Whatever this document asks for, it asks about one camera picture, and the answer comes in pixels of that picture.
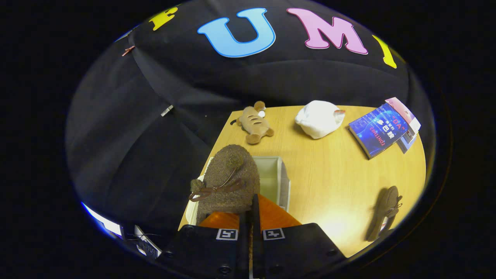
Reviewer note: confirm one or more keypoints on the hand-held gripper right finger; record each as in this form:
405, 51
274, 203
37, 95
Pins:
256, 248

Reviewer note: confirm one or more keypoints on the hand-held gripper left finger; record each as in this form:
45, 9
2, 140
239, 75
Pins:
201, 252

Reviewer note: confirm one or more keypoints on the grey fabric storage box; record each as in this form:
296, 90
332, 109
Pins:
273, 178

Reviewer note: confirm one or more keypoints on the brown fuzzy shoe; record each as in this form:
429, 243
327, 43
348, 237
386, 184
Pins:
385, 211
228, 174

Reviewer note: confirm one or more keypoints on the brown striped plush toy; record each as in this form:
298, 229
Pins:
254, 124

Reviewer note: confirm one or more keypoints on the white plush toy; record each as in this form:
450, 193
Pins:
317, 120

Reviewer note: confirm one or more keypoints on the silver clip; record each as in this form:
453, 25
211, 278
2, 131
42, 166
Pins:
167, 111

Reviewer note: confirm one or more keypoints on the dark blue book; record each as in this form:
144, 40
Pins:
378, 130

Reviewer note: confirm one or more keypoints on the light blue book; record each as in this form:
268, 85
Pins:
407, 142

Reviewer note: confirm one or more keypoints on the red clip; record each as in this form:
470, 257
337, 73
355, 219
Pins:
128, 50

